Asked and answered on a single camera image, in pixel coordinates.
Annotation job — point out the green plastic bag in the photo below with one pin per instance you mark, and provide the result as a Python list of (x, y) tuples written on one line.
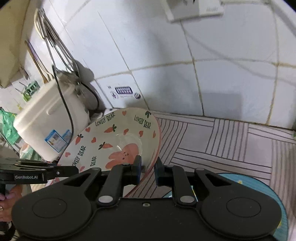
[(7, 121)]

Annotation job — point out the lovely bear carrot plate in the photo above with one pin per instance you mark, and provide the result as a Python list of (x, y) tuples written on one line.
[(116, 138)]

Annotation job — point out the white wall socket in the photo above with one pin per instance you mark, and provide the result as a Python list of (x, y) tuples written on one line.
[(177, 10)]

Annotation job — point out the left hand with pink nails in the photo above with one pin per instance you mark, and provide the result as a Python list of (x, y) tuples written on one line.
[(8, 201)]

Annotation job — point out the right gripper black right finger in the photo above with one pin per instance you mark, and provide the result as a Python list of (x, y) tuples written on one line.
[(176, 178)]

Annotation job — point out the blue round plate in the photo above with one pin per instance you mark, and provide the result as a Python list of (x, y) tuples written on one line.
[(227, 210)]

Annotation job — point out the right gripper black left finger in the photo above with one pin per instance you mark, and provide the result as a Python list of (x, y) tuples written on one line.
[(119, 177)]

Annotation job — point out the white rice cooker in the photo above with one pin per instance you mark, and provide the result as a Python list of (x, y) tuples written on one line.
[(52, 117)]

